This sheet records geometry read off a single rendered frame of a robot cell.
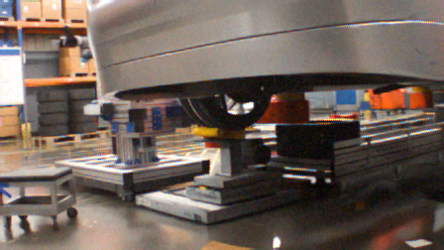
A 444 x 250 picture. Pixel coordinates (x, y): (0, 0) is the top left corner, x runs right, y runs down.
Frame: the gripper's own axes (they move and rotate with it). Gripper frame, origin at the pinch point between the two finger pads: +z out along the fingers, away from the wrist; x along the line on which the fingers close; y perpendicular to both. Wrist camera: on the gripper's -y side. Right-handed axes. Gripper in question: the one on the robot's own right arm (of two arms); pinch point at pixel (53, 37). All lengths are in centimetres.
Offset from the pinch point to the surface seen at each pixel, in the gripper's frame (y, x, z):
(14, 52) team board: 13, 490, -289
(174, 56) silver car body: 10, -175, 79
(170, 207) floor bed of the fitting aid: 105, -101, -17
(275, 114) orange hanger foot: 48, -131, -92
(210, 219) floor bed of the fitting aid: 103, -137, -8
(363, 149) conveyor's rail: 68, -189, -123
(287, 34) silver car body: 2, -227, 94
